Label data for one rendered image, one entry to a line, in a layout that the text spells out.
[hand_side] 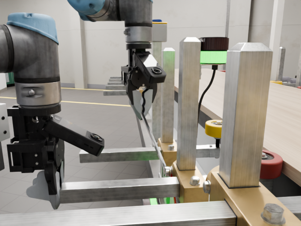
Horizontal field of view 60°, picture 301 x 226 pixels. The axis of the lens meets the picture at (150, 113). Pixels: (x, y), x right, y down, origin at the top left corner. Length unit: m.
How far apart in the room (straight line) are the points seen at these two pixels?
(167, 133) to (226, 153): 0.50
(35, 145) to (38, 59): 0.15
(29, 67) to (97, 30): 7.48
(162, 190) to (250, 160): 0.27
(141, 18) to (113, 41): 7.00
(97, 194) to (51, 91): 0.22
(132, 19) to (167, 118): 0.30
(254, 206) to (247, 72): 0.13
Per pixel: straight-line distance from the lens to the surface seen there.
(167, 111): 0.79
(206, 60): 0.53
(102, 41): 7.85
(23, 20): 0.47
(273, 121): 0.92
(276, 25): 2.13
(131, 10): 0.72
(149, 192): 0.54
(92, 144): 0.50
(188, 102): 0.53
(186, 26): 7.09
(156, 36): 1.01
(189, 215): 0.28
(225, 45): 0.53
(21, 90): 0.48
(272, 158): 0.60
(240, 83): 0.28
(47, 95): 0.48
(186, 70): 0.52
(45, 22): 0.47
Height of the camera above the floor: 1.12
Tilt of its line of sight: 14 degrees down
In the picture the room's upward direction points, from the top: straight up
